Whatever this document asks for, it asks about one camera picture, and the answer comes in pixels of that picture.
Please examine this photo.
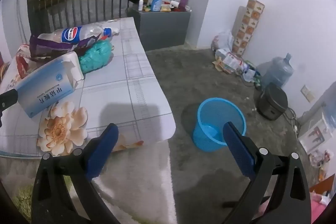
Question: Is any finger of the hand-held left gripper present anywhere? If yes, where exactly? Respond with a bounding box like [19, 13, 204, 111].
[0, 89, 18, 110]

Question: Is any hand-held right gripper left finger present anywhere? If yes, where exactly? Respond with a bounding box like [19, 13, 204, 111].
[31, 123, 126, 224]

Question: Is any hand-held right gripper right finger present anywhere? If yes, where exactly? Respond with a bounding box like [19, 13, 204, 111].
[222, 121, 312, 224]

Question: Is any blue white medicine box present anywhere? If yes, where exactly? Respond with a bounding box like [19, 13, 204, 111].
[15, 57, 78, 119]

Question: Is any blue plastic wastebasket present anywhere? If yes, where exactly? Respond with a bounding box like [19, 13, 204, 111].
[192, 97, 247, 153]

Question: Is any purple snack bag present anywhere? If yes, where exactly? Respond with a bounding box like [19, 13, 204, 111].
[29, 34, 101, 59]

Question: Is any clear plastic soda bottle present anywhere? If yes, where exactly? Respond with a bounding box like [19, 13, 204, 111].
[38, 25, 113, 44]

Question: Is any white fluffy rug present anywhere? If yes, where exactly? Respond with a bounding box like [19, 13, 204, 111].
[0, 135, 179, 224]

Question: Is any black rice cooker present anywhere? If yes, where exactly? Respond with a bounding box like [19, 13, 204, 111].
[256, 82, 289, 121]

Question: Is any floral tablecloth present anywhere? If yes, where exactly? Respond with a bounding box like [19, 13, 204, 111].
[0, 17, 176, 157]

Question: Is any blue water jug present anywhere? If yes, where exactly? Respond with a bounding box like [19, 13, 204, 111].
[261, 53, 294, 89]

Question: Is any teal plastic bag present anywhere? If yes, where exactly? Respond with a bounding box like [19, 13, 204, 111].
[79, 39, 114, 73]

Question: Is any pink cloth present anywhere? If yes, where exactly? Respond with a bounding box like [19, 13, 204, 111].
[310, 193, 332, 224]

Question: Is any white plastic bag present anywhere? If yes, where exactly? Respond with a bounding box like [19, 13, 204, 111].
[211, 30, 235, 52]

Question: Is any tall patterned box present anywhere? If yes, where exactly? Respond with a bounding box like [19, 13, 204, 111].
[232, 0, 265, 58]

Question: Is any grey cabinet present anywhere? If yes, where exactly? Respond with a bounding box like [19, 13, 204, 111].
[127, 7, 191, 51]

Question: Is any blue detergent bottle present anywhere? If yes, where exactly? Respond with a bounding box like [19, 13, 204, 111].
[151, 0, 164, 12]

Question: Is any wall outlet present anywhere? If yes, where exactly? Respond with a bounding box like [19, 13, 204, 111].
[300, 85, 315, 102]

